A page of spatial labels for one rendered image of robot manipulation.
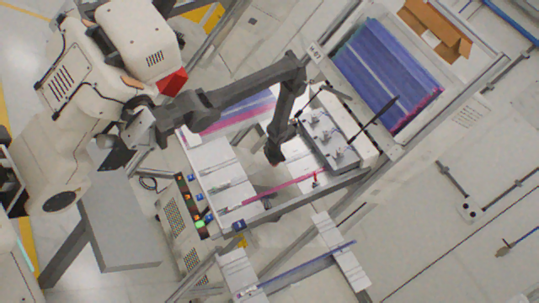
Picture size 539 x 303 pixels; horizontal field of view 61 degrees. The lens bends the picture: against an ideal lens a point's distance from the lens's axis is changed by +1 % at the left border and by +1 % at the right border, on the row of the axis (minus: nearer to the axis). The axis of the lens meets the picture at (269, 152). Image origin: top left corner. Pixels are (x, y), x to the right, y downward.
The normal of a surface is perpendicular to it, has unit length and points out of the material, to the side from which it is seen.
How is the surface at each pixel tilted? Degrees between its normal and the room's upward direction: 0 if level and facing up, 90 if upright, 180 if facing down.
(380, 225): 90
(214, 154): 44
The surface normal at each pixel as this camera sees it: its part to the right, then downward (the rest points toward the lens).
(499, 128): -0.66, -0.14
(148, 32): 0.02, -0.42
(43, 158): -0.44, -0.06
